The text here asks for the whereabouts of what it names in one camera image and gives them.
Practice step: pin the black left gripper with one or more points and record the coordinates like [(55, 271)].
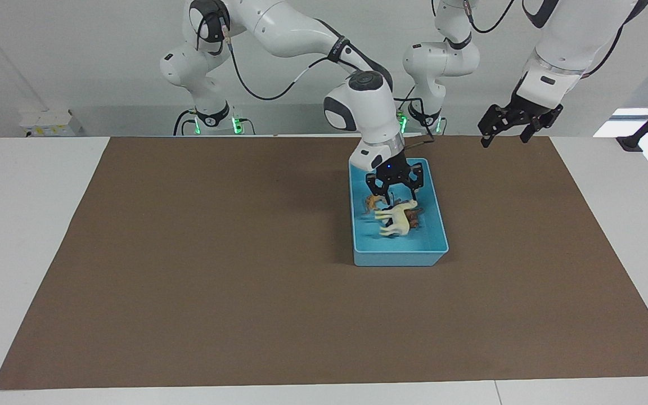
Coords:
[(526, 107)]

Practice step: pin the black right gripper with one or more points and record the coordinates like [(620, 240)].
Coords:
[(392, 171)]

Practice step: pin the orange striped tiger toy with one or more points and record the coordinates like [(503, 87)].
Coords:
[(373, 203)]

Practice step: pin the cream alpaca toy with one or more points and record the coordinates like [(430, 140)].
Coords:
[(397, 216)]

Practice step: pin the brown lion toy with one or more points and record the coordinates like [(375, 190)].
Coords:
[(413, 217)]

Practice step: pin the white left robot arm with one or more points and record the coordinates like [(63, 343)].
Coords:
[(566, 39)]

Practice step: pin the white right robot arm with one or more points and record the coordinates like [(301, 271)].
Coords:
[(290, 31)]

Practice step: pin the light blue storage box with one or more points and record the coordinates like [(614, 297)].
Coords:
[(414, 256)]

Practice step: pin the white power strip box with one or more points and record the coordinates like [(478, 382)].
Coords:
[(48, 124)]

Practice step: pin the green lit base connector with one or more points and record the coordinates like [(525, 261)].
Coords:
[(403, 124), (238, 125)]

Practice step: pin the brown paper table mat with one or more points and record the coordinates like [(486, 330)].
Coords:
[(189, 315)]

